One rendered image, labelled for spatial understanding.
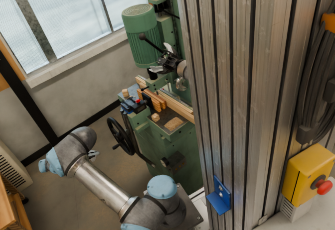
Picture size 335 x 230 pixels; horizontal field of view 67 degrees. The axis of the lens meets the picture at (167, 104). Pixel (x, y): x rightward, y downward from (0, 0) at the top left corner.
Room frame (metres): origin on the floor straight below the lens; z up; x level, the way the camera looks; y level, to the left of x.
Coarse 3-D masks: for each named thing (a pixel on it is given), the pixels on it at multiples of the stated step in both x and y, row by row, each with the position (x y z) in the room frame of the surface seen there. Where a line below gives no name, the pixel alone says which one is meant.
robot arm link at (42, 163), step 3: (42, 159) 1.02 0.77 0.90; (45, 159) 1.02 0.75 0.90; (39, 162) 1.00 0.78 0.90; (42, 162) 0.99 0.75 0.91; (45, 162) 1.00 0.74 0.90; (39, 165) 1.00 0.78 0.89; (42, 165) 0.98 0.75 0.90; (45, 165) 0.98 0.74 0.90; (39, 168) 0.99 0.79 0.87; (42, 168) 0.97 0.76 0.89; (45, 168) 0.97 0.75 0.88; (42, 171) 0.96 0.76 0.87; (45, 171) 0.96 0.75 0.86; (48, 171) 0.98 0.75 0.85
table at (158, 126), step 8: (128, 88) 1.55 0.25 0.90; (136, 88) 1.53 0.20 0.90; (120, 96) 1.47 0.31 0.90; (128, 96) 1.45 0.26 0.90; (136, 96) 1.43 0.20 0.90; (152, 112) 1.22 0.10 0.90; (160, 112) 1.21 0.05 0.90; (168, 112) 1.19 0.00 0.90; (152, 120) 1.14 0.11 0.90; (160, 120) 1.13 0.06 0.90; (168, 120) 1.11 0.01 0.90; (184, 120) 1.08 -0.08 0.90; (136, 128) 1.14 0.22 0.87; (144, 128) 1.15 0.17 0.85; (160, 128) 1.07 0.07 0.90; (176, 128) 1.03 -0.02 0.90; (184, 128) 1.05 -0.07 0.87; (168, 136) 1.00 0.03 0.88; (176, 136) 1.02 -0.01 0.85
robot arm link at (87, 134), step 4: (80, 128) 0.84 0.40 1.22; (84, 128) 0.85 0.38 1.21; (88, 128) 0.86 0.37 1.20; (72, 132) 0.82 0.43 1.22; (76, 132) 0.82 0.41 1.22; (80, 132) 0.81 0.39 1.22; (84, 132) 0.82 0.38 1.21; (88, 132) 0.83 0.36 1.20; (92, 132) 0.84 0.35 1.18; (80, 136) 0.80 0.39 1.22; (84, 136) 0.80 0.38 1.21; (88, 136) 0.81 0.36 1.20; (92, 136) 0.82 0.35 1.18; (96, 136) 0.85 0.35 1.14; (84, 140) 0.78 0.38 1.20; (88, 140) 0.79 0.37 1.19; (92, 140) 0.80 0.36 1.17; (88, 144) 0.78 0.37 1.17; (92, 144) 0.79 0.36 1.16; (88, 148) 0.77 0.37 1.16
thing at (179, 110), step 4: (140, 84) 1.50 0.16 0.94; (144, 84) 1.49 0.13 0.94; (168, 100) 1.26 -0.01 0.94; (168, 104) 1.23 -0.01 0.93; (172, 104) 1.21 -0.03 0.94; (172, 108) 1.20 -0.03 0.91; (176, 108) 1.16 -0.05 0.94; (180, 108) 1.15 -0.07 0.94; (176, 112) 1.17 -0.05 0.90; (180, 112) 1.13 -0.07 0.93; (184, 112) 1.11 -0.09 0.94; (184, 116) 1.11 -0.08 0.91; (188, 116) 1.07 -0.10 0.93; (192, 116) 1.06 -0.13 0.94; (192, 120) 1.05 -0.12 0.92
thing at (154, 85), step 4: (160, 76) 1.35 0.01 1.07; (164, 76) 1.34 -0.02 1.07; (148, 80) 1.33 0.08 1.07; (152, 80) 1.32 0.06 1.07; (156, 80) 1.31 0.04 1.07; (160, 80) 1.32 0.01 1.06; (164, 80) 1.34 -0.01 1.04; (148, 84) 1.31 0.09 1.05; (152, 84) 1.29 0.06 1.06; (156, 84) 1.30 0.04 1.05; (160, 84) 1.32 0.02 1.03; (164, 84) 1.33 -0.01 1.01; (148, 88) 1.33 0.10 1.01; (152, 88) 1.29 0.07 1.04; (156, 88) 1.30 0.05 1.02; (160, 88) 1.31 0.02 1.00
